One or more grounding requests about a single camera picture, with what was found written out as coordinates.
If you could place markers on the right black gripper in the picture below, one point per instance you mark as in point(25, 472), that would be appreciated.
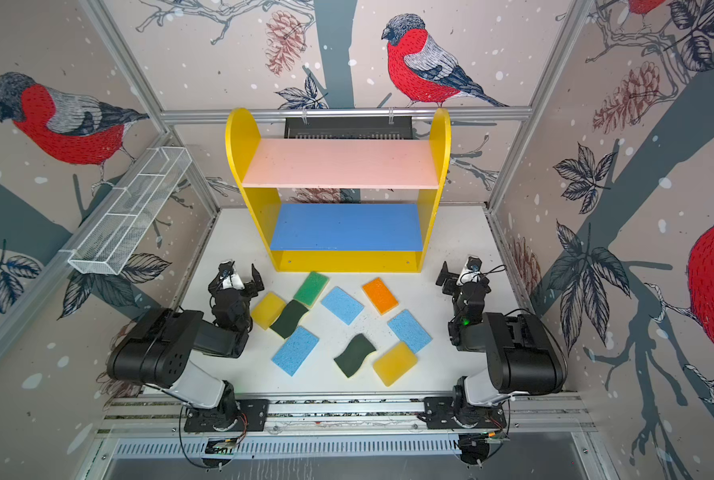
point(466, 285)

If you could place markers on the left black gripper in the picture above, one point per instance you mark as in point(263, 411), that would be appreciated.
point(234, 290)

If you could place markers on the blue sponge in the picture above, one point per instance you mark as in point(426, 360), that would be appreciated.
point(342, 305)
point(409, 331)
point(295, 351)

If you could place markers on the orange topped yellow sponge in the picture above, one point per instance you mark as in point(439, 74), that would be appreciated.
point(380, 296)

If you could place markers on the dark green scrub sponge front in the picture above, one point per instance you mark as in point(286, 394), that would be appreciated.
point(352, 358)

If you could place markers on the dark green scrub sponge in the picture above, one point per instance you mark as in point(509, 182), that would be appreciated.
point(352, 358)
point(288, 320)

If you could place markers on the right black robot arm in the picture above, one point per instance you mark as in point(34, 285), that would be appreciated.
point(521, 356)

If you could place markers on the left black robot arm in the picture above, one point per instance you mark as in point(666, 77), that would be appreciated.
point(157, 351)

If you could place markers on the yellow shelf with coloured boards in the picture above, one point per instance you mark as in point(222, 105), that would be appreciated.
point(340, 237)

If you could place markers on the yellow sponge left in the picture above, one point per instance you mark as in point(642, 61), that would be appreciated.
point(268, 310)

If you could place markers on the dark green scrub sponge left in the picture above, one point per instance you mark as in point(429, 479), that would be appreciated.
point(288, 320)

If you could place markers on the green topped yellow sponge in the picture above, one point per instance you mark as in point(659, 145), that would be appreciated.
point(310, 290)

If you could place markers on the blue sponge front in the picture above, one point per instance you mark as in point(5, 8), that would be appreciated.
point(295, 351)

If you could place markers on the yellow sponge front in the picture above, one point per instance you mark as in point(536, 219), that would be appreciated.
point(395, 363)

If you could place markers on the black vent grille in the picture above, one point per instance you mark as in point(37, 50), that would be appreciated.
point(360, 128)

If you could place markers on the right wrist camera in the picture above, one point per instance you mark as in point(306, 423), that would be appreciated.
point(472, 272)

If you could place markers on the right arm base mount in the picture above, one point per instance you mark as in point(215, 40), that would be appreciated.
point(449, 412)

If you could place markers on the white wire mesh basket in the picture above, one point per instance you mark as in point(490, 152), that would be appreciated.
point(111, 242)

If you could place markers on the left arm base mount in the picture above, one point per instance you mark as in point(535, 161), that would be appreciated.
point(244, 415)

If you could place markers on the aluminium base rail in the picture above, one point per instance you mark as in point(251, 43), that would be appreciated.
point(311, 415)

